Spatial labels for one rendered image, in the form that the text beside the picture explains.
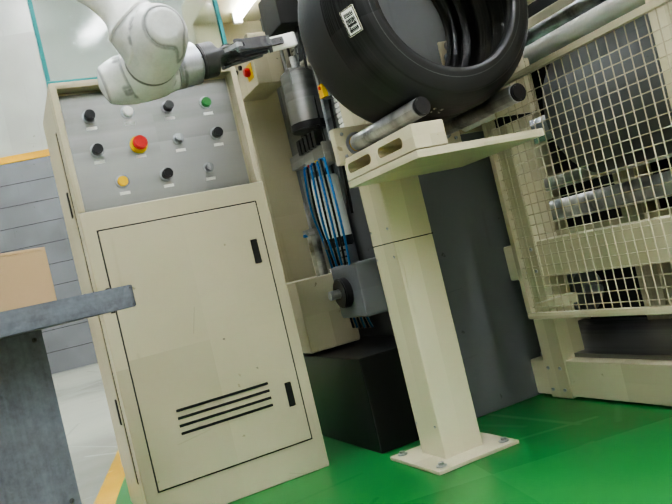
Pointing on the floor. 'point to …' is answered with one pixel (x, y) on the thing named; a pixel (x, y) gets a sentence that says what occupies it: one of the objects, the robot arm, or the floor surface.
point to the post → (419, 313)
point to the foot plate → (453, 456)
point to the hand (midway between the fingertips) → (281, 42)
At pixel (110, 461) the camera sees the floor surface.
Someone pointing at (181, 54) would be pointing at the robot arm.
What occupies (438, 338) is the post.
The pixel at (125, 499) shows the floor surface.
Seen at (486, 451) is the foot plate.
